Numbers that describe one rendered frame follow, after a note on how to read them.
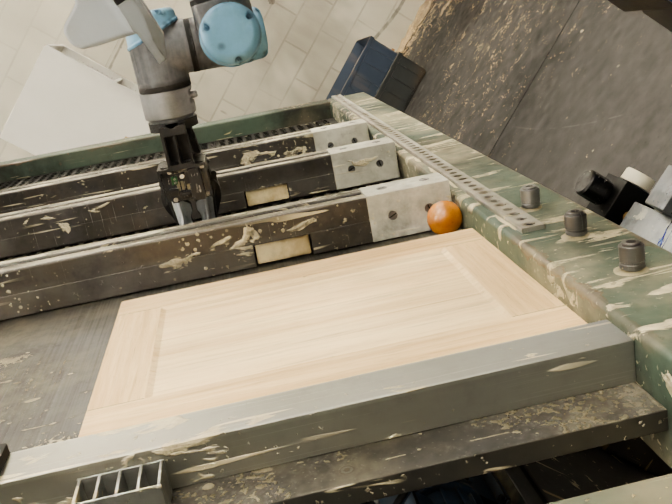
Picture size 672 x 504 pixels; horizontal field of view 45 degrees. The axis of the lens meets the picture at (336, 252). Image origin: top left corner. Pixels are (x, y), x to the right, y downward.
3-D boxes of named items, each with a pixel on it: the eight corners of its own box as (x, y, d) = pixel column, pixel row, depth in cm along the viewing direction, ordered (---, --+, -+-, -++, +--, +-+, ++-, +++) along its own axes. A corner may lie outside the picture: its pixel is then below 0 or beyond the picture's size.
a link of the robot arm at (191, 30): (274, 58, 112) (195, 74, 111) (267, 59, 123) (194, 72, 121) (262, -1, 110) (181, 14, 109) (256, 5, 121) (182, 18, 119)
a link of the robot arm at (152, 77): (179, 5, 111) (117, 16, 110) (197, 85, 115) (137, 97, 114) (179, 4, 118) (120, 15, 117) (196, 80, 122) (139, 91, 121)
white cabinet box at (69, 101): (363, 215, 498) (44, 43, 445) (317, 296, 506) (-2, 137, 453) (345, 197, 557) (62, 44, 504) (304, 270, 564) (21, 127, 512)
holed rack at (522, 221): (545, 228, 97) (545, 223, 97) (522, 233, 97) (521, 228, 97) (341, 96, 254) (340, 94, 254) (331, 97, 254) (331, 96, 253)
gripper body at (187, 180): (164, 211, 118) (143, 129, 114) (167, 196, 126) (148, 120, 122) (216, 200, 119) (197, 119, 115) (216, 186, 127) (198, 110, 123)
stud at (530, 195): (544, 208, 105) (541, 186, 104) (525, 212, 105) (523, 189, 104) (536, 203, 107) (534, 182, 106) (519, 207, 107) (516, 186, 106)
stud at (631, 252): (650, 270, 79) (649, 242, 78) (626, 276, 79) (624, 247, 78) (638, 263, 82) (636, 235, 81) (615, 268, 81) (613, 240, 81)
